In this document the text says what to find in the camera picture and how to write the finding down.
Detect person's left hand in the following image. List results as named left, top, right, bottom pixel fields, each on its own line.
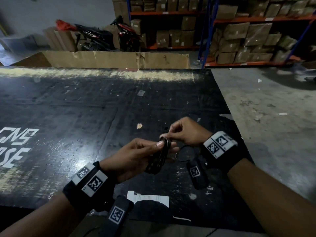
left=100, top=138, right=180, bottom=184

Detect person's right hand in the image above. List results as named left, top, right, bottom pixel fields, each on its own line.
left=160, top=117, right=214, bottom=147

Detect black cable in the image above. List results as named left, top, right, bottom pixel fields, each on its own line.
left=144, top=137, right=197, bottom=175

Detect person's right forearm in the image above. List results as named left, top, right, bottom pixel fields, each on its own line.
left=227, top=158, right=316, bottom=237

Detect person's left forearm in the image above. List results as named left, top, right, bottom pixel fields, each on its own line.
left=0, top=192, right=85, bottom=237

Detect black wristband with marker tags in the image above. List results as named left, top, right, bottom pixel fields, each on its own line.
left=63, top=161, right=117, bottom=213
left=200, top=131, right=248, bottom=174

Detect white paper label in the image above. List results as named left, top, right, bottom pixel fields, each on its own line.
left=126, top=190, right=170, bottom=208

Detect large open cardboard box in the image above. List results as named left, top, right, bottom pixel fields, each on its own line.
left=13, top=50, right=191, bottom=69

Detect black and red motorcycle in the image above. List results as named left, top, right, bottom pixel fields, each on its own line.
left=74, top=15, right=142, bottom=52

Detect blue and orange shelf rack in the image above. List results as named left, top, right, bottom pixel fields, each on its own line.
left=198, top=0, right=316, bottom=69
left=125, top=0, right=210, bottom=52

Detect pile of plastic-wrapped cardboard boxes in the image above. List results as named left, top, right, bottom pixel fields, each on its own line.
left=210, top=0, right=316, bottom=64

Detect leaning flat cardboard sheets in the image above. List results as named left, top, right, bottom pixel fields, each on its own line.
left=42, top=26, right=79, bottom=53

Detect red cloth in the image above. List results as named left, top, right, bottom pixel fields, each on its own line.
left=55, top=19, right=78, bottom=31

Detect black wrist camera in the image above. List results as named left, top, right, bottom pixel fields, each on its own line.
left=186, top=157, right=211, bottom=190
left=99, top=195, right=135, bottom=237

